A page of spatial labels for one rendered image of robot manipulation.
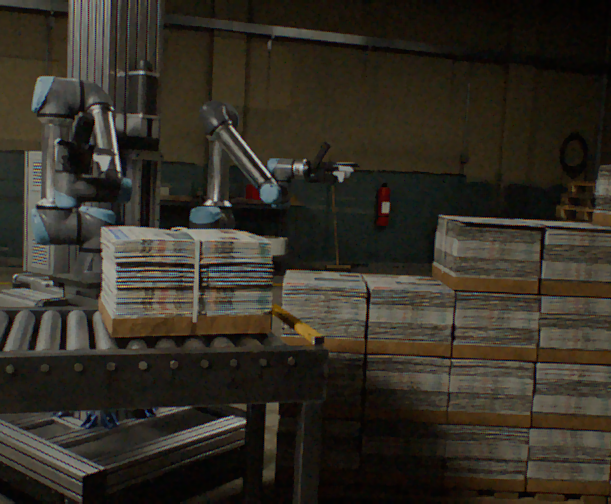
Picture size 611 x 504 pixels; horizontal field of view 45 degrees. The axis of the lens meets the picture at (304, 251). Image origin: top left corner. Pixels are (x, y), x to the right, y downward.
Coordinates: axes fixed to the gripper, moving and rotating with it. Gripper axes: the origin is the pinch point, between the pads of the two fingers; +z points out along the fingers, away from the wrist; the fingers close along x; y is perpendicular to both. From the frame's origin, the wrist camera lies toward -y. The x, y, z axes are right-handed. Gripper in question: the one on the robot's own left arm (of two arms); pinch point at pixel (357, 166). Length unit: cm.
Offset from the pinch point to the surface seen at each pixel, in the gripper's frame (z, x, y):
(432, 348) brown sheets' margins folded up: 35, 42, 55
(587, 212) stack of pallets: 174, -592, 110
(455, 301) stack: 41, 37, 39
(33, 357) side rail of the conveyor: -40, 157, 23
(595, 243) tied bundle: 85, 25, 19
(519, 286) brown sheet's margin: 62, 33, 33
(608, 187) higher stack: 92, -5, 4
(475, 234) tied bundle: 46, 34, 17
